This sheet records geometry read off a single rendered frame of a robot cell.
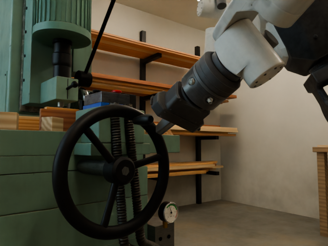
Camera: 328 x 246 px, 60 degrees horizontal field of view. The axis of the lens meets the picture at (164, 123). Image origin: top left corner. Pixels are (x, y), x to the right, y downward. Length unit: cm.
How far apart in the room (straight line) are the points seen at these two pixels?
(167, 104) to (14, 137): 37
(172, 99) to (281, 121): 361
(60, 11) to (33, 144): 40
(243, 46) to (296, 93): 357
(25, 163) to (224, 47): 51
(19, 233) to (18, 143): 20
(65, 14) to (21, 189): 51
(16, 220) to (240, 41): 60
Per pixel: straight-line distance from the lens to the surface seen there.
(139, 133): 77
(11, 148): 73
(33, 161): 74
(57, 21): 93
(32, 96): 101
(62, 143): 57
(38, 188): 75
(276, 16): 44
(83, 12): 97
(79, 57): 120
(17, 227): 76
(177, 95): 54
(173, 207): 91
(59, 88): 90
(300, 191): 402
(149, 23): 419
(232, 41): 49
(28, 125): 90
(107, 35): 318
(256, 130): 431
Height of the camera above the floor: 86
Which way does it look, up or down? 5 degrees up
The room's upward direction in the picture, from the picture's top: straight up
